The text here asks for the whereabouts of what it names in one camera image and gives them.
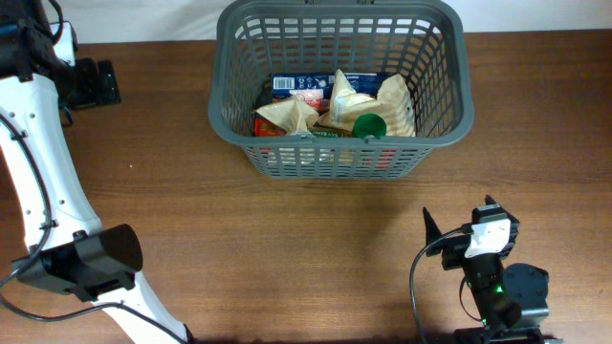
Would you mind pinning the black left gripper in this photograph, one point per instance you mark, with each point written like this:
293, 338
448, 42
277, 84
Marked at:
96, 93

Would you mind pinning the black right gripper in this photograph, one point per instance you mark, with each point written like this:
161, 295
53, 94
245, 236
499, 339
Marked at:
455, 250

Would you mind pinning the red spaghetti packet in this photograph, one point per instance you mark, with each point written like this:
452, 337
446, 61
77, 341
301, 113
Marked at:
264, 128

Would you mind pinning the green-lidded jar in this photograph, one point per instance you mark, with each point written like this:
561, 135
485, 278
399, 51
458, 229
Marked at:
369, 125

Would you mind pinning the clear bag of rice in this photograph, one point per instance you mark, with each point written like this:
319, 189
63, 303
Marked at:
392, 103

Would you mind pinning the grey plastic basket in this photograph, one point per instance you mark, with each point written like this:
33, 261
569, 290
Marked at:
421, 40

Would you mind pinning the blue and white carton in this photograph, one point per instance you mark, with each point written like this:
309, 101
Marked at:
316, 89

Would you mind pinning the beige paper bag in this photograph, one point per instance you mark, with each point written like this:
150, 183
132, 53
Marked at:
292, 115

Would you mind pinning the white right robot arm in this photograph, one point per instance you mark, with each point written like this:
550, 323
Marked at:
511, 301

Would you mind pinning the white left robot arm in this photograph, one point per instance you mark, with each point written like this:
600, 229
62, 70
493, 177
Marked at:
70, 252

